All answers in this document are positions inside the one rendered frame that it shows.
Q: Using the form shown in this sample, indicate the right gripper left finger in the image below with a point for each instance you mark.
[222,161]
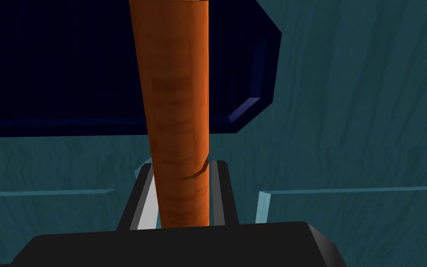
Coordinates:
[143,207]

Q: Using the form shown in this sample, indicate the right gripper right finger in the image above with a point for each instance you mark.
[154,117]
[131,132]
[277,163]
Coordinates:
[222,200]

